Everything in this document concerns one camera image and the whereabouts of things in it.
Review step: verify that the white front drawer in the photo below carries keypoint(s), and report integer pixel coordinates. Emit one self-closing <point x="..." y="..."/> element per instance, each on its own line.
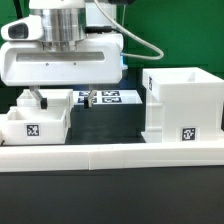
<point x="34" y="126"/>

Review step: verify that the marker tag sheet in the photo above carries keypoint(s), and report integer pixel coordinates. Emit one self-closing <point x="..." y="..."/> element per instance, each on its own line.
<point x="109" y="97"/>

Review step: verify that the white rear drawer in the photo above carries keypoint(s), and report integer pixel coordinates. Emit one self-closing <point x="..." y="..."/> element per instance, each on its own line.
<point x="55" y="98"/>

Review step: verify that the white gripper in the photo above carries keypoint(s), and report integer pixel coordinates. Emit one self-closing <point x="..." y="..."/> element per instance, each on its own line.
<point x="96" y="60"/>

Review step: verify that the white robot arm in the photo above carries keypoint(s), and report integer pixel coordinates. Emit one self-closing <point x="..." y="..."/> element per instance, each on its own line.
<point x="54" y="46"/>

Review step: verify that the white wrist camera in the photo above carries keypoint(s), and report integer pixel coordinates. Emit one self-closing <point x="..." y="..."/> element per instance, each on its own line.
<point x="26" y="29"/>

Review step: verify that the white fence rail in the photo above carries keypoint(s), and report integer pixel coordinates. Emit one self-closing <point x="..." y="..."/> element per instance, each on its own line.
<point x="110" y="156"/>

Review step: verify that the white drawer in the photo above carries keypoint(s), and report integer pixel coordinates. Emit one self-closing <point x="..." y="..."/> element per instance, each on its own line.
<point x="34" y="126"/>
<point x="55" y="98"/>

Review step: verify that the white drawer cabinet box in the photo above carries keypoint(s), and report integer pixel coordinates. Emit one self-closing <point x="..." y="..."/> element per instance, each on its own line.
<point x="182" y="105"/>

